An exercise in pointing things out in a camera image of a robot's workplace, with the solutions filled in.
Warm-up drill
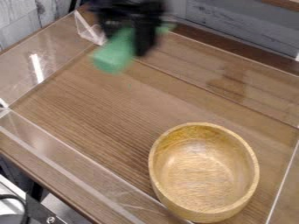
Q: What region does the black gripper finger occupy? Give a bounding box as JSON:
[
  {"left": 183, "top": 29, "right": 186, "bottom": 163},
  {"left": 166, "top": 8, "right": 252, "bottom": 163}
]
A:
[{"left": 135, "top": 20, "right": 162, "bottom": 57}]

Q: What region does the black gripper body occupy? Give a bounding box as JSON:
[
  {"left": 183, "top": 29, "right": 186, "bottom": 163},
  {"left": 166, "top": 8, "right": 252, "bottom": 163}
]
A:
[{"left": 88, "top": 0, "right": 167, "bottom": 35}]

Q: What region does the green rectangular block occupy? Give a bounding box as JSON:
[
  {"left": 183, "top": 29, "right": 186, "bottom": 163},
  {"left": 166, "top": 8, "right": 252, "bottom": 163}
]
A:
[{"left": 89, "top": 22, "right": 176, "bottom": 75}]

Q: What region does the brown wooden bowl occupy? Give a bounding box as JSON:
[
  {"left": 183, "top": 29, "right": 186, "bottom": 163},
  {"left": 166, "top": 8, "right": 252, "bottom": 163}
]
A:
[{"left": 148, "top": 122, "right": 260, "bottom": 223}]

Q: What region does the clear acrylic corner bracket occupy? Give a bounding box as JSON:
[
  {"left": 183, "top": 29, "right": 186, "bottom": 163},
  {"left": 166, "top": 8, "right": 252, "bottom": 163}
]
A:
[{"left": 73, "top": 11, "right": 107, "bottom": 46}]

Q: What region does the clear acrylic tray wall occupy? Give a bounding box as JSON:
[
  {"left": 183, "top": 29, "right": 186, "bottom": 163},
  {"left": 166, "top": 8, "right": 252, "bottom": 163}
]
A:
[{"left": 0, "top": 14, "right": 299, "bottom": 224}]

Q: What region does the black cable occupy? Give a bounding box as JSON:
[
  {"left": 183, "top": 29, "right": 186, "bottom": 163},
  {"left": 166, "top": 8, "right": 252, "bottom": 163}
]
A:
[{"left": 0, "top": 193, "right": 31, "bottom": 224}]

